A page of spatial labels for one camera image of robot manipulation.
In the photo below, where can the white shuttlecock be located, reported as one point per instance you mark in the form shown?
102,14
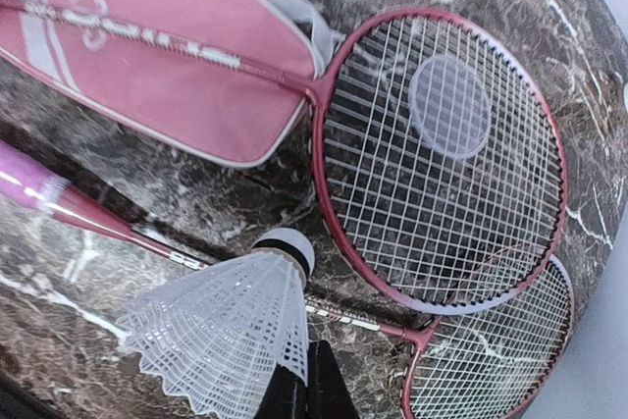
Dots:
215,337

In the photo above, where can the red racket pink grip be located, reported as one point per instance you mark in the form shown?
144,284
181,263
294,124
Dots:
435,234
487,364

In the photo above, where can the red racket pink grip upper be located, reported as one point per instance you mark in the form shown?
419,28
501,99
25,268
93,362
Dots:
435,234

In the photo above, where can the red racket pink grip lower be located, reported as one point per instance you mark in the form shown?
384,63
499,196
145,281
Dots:
487,364

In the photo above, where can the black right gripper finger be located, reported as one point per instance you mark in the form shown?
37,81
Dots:
323,395

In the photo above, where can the pink racket bag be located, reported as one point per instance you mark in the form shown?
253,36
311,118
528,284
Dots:
207,110

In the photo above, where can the clear plastic tube cap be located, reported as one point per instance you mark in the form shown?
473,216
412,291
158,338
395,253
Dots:
450,107

